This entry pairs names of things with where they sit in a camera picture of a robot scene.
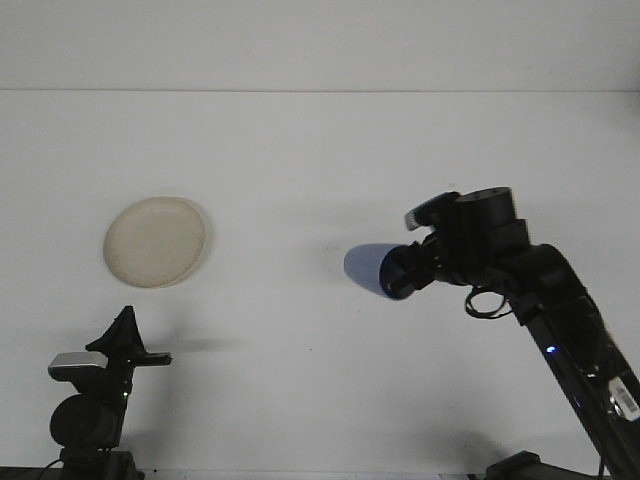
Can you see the pale blue cup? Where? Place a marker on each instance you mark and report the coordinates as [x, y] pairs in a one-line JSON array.
[[362, 265]]

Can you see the pale round plate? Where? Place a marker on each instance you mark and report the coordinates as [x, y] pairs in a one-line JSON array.
[[150, 245]]

